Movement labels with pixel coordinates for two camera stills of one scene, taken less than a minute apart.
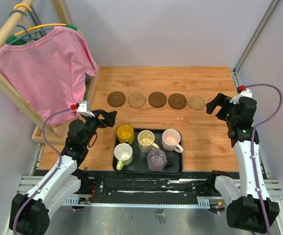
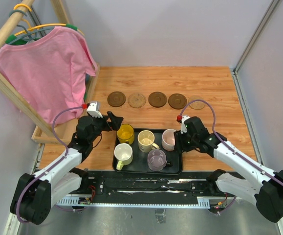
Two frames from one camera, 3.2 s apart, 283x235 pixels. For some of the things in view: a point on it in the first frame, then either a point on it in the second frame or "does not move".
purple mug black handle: (156, 160) does not move
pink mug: (170, 138) does not move
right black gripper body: (223, 101) -> (184, 141)
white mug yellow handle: (123, 152) does not move
